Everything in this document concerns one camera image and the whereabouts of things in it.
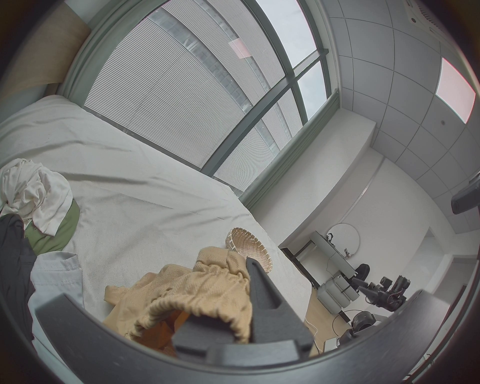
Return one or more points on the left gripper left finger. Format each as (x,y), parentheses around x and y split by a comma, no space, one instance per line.
(198,335)

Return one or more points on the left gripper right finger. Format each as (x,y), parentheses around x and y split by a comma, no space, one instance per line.
(273,315)

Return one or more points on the tan shorts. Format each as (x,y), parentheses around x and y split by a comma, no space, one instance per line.
(195,288)

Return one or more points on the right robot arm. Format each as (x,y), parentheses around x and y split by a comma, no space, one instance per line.
(401,287)

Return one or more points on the round woven basket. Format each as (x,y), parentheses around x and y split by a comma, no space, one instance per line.
(249,247)

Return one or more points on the pale blue garment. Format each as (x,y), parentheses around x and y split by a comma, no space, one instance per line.
(56,277)

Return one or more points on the bed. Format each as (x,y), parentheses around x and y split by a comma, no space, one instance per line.
(150,187)

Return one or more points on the green garment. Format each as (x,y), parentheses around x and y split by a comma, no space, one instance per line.
(63,232)

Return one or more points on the black garment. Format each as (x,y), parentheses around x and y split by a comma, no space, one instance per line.
(15,262)

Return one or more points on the white garment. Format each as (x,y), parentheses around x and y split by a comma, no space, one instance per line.
(41,195)

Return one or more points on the grey dressing table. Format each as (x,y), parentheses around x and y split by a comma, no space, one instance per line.
(335,258)

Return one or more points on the dark grey round chair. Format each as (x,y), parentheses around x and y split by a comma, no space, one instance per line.
(363,320)

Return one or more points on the round mirror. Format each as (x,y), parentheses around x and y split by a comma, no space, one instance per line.
(347,238)

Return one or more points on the grey-green curtain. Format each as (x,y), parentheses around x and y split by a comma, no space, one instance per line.
(300,142)
(93,48)

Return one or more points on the window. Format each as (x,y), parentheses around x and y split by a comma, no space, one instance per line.
(180,86)

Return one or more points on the ceiling light panel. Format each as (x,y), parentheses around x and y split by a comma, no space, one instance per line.
(455,90)

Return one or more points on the ceiling air vent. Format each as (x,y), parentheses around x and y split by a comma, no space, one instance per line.
(427,13)

